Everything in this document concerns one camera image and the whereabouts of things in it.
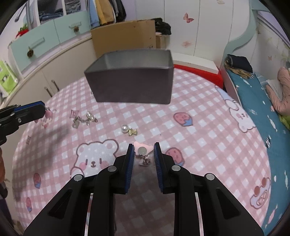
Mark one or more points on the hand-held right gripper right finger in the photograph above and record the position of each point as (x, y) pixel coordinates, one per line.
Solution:
(158, 158)

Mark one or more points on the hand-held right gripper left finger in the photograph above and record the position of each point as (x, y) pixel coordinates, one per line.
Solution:
(129, 158)

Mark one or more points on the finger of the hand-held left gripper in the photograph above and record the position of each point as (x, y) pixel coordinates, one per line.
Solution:
(31, 114)
(29, 105)

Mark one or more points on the pink bow charm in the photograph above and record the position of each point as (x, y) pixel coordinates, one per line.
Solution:
(48, 114)

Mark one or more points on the grey rectangular storage box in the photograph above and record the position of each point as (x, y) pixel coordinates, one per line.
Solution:
(131, 85)

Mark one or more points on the pearl earring with gold star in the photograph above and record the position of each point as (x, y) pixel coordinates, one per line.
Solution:
(124, 129)

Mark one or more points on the green paper bag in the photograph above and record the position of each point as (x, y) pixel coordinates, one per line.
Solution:
(8, 77)

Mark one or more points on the pink checked bear tablecloth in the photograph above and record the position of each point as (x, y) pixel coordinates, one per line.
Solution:
(158, 120)

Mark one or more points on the pinecone drawer ornament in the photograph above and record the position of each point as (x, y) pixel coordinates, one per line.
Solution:
(76, 29)
(30, 53)

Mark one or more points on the curved white cabinet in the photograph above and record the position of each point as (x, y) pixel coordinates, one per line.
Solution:
(68, 61)

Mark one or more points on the teal drawer cabinet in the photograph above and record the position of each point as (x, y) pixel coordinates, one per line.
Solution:
(49, 38)

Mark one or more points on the red strawberry plush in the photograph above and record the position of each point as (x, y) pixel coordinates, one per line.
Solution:
(22, 30)

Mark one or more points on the folded dark jeans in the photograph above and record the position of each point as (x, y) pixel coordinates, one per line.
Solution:
(49, 15)

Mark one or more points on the purple stair cabinet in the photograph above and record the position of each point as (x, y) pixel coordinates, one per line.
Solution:
(34, 13)

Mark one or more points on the grey metal handrail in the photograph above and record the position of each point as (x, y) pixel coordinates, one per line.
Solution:
(29, 8)

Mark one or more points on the red ottoman with white top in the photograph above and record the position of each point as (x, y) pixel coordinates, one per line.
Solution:
(197, 68)

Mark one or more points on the blue candy print bed sheet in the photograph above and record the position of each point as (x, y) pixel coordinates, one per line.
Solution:
(260, 127)

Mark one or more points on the folded light jeans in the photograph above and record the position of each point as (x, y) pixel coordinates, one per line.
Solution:
(72, 5)

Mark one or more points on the light blue hanging garment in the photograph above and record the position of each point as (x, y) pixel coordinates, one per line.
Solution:
(93, 13)

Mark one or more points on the large cardboard box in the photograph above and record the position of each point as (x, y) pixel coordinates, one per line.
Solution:
(122, 38)

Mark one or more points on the small cardboard box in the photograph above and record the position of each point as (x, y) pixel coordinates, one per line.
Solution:
(161, 42)

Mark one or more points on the pale pink butterfly sticker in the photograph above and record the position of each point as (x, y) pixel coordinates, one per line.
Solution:
(187, 43)

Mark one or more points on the mustard hanging coat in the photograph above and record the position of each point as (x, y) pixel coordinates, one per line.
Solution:
(104, 12)

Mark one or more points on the tan folded cloth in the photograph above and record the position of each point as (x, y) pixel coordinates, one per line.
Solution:
(243, 73)

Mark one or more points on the dark folded clothes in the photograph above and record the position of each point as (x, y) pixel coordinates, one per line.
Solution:
(240, 63)

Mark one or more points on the dark hanging jackets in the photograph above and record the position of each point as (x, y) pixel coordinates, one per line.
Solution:
(119, 10)

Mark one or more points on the black bag behind box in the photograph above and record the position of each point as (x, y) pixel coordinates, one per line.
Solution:
(163, 26)

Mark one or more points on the green blanket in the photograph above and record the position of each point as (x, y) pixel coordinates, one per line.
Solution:
(286, 121)

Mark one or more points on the white pillow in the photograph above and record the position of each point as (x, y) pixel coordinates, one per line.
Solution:
(275, 86)

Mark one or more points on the pink pillow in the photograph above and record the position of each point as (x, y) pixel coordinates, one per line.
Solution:
(282, 95)

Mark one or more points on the red butterfly sticker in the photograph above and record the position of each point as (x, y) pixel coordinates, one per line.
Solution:
(188, 17)

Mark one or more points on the white wardrobe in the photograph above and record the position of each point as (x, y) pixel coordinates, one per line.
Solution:
(170, 13)

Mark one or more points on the beige butterfly sticker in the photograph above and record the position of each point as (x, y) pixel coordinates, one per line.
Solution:
(221, 1)

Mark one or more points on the teal bunk bed frame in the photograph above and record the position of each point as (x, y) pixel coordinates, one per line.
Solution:
(240, 34)

